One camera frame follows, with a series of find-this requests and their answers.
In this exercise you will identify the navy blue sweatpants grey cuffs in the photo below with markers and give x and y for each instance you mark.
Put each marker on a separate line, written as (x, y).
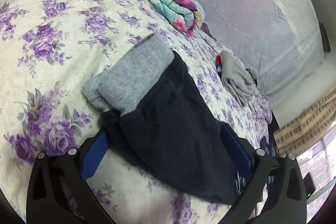
(156, 116)

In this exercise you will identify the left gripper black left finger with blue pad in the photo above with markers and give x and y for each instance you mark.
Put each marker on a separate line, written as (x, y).
(58, 191)

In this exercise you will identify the purple floral bed sheet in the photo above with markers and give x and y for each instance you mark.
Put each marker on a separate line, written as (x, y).
(49, 48)

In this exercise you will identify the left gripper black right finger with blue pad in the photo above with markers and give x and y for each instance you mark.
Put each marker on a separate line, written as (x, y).
(286, 201)

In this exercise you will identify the black device green light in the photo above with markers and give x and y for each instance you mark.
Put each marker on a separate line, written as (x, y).
(309, 185)

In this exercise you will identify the folded grey garment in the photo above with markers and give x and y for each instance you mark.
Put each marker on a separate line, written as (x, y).
(235, 78)

